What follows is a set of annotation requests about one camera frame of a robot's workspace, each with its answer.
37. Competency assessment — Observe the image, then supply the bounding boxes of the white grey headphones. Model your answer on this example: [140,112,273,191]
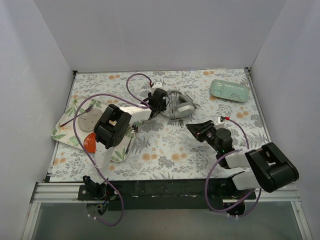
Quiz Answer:
[160,90,201,120]

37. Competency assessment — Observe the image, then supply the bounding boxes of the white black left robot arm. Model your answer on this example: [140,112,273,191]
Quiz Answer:
[83,88,167,200]

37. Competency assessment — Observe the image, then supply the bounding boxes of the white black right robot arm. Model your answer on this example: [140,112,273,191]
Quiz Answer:
[186,117,300,199]

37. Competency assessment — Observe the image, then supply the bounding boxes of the floral tablecloth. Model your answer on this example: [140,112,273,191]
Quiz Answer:
[66,69,270,180]

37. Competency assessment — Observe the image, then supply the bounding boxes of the metal spoon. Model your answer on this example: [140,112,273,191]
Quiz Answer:
[125,124,139,155]

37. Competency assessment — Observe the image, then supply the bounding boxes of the mint green divided tray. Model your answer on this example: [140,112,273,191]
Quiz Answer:
[210,79,250,103]

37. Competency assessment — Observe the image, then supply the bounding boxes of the grey speckled plate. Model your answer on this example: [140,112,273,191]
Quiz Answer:
[77,108,103,133]

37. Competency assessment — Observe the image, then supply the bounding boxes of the red small saucer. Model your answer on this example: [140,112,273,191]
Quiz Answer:
[83,132,96,154]

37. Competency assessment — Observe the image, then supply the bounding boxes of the floral serving tray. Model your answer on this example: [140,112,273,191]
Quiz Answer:
[51,96,143,163]

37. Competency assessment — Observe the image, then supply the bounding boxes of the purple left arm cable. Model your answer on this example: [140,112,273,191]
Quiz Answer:
[62,73,154,227]

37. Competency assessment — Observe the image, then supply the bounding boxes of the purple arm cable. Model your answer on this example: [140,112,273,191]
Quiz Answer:
[204,116,262,219]
[62,73,154,227]

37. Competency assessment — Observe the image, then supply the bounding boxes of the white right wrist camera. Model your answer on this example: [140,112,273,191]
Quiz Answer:
[214,116,230,130]

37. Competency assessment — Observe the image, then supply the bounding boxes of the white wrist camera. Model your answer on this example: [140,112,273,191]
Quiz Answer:
[150,81,164,94]
[214,116,230,130]

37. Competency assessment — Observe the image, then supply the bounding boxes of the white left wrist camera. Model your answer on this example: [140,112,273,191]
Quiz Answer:
[150,81,164,94]

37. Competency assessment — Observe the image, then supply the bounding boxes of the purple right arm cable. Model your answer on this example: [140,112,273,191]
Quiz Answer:
[204,116,262,219]

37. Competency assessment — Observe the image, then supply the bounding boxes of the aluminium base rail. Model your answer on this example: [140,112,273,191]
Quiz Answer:
[22,179,313,240]

